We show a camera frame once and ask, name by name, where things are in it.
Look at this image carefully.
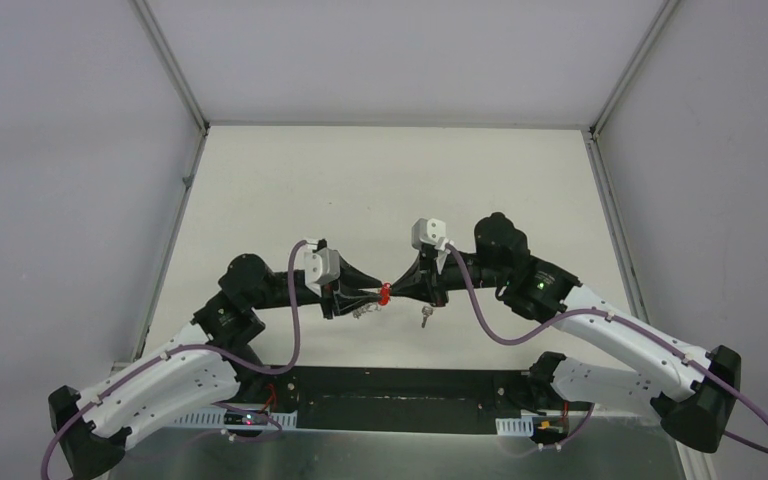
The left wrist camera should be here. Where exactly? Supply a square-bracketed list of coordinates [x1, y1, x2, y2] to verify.
[303, 248, 341, 297]

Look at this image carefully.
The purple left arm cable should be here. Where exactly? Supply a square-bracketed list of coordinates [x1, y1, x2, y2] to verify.
[40, 239, 311, 480]

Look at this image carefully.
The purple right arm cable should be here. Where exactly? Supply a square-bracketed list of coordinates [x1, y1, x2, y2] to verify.
[446, 243, 768, 460]

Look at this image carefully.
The silver key on black tag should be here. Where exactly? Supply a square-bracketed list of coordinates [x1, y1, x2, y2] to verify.
[421, 305, 434, 328]

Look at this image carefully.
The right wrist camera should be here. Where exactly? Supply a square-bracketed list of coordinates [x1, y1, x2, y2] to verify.
[411, 218, 449, 251]

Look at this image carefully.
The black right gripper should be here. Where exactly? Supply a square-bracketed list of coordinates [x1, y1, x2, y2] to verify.
[388, 249, 508, 309]

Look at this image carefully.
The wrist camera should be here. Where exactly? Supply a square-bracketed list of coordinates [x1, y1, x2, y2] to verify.
[303, 248, 341, 297]
[411, 218, 449, 251]

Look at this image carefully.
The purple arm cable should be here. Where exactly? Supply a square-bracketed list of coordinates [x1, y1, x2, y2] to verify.
[446, 243, 768, 460]
[40, 239, 311, 480]

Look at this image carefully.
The red key tag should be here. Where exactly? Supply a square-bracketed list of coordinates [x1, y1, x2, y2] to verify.
[378, 283, 392, 306]

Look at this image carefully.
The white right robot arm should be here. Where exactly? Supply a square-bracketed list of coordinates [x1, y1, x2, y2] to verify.
[390, 212, 742, 453]

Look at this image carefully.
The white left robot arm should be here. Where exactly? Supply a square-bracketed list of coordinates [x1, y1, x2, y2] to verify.
[40, 240, 384, 479]

